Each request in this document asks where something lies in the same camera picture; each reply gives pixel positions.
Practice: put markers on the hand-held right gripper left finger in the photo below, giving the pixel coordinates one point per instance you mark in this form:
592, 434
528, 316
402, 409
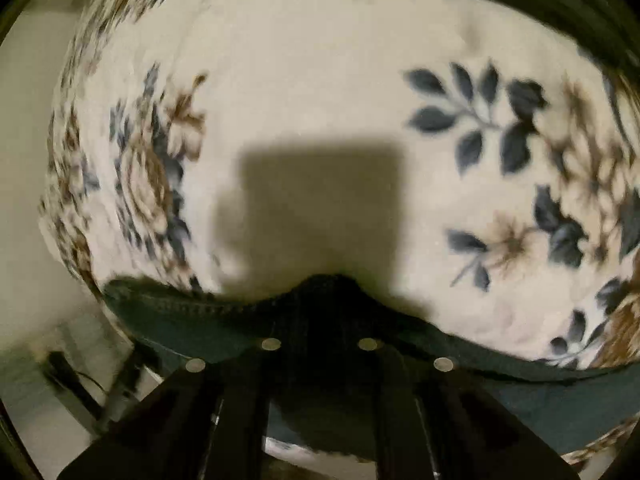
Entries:
260, 360

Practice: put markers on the floral printed blanket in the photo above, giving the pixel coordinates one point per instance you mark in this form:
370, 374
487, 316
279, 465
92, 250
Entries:
310, 85

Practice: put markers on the dark green pants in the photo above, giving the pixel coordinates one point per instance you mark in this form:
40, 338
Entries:
525, 400

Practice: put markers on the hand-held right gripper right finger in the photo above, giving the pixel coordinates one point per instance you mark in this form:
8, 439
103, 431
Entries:
380, 360

